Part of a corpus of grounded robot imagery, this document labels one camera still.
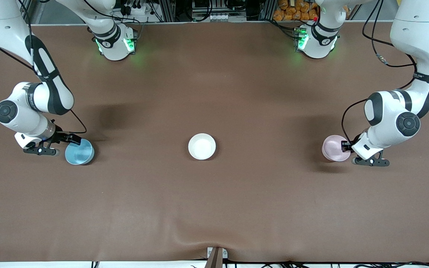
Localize black equipment rack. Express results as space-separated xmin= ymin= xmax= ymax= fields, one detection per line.
xmin=191 ymin=0 xmax=250 ymax=21

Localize grey metal bracket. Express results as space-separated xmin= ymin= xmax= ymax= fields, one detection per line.
xmin=207 ymin=247 xmax=228 ymax=260

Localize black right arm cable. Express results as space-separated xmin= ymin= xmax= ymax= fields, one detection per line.
xmin=17 ymin=0 xmax=88 ymax=134

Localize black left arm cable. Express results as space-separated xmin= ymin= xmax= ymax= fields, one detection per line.
xmin=341 ymin=0 xmax=429 ymax=144

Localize brown flat bar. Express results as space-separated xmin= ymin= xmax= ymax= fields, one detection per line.
xmin=204 ymin=249 xmax=223 ymax=268

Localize white power strip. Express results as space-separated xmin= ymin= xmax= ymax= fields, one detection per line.
xmin=120 ymin=0 xmax=153 ymax=17

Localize orange packaged goods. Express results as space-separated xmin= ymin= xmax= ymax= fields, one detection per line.
xmin=273 ymin=0 xmax=321 ymax=22

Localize blue bowl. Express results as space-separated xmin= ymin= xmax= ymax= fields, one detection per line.
xmin=65 ymin=138 xmax=95 ymax=165

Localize brown table mat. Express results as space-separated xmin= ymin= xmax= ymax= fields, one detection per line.
xmin=0 ymin=20 xmax=429 ymax=263

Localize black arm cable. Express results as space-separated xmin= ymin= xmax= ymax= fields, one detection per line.
xmin=341 ymin=0 xmax=429 ymax=144
xmin=17 ymin=0 xmax=88 ymax=134

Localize pink bowl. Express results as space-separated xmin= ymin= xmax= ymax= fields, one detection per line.
xmin=322 ymin=135 xmax=352 ymax=162

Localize white bowl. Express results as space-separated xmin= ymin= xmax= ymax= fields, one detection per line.
xmin=188 ymin=133 xmax=216 ymax=160

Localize white connector block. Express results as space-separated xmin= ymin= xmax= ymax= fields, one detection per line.
xmin=207 ymin=13 xmax=234 ymax=22

